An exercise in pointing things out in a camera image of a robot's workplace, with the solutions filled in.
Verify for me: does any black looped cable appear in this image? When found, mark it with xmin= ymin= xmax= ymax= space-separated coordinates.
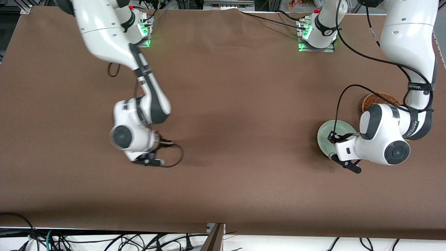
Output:
xmin=0 ymin=212 xmax=39 ymax=251

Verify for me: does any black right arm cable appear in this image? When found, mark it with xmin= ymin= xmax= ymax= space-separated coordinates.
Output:
xmin=107 ymin=62 xmax=185 ymax=168

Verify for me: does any orange background object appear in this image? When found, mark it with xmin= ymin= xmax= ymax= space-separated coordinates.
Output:
xmin=287 ymin=0 xmax=316 ymax=10

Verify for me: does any grey metal frame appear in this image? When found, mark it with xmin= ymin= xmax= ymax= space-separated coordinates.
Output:
xmin=203 ymin=0 xmax=255 ymax=11

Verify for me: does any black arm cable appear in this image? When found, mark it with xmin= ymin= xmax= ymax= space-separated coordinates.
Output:
xmin=107 ymin=62 xmax=185 ymax=168
xmin=334 ymin=0 xmax=435 ymax=137

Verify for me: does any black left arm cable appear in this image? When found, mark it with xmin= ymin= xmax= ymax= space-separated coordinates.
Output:
xmin=334 ymin=0 xmax=435 ymax=137

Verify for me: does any brown table cloth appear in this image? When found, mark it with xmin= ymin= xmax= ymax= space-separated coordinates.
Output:
xmin=0 ymin=6 xmax=446 ymax=241

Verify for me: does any black cable across cloth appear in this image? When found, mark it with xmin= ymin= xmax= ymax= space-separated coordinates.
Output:
xmin=240 ymin=10 xmax=308 ymax=31

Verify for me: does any aluminium table rail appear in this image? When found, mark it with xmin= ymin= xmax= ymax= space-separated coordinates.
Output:
xmin=432 ymin=28 xmax=446 ymax=68

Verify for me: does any pale green plate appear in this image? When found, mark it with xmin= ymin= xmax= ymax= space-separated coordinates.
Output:
xmin=317 ymin=120 xmax=358 ymax=158

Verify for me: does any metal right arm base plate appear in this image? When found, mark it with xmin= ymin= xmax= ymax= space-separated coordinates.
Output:
xmin=134 ymin=16 xmax=151 ymax=48

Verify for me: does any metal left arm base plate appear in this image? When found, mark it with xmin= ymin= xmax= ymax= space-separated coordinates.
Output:
xmin=298 ymin=19 xmax=336 ymax=53

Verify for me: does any brown wicker basket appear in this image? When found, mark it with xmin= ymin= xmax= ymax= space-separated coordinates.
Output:
xmin=360 ymin=92 xmax=401 ymax=114

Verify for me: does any brown support beam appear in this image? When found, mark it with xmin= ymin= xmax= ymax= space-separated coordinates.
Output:
xmin=200 ymin=223 xmax=226 ymax=251

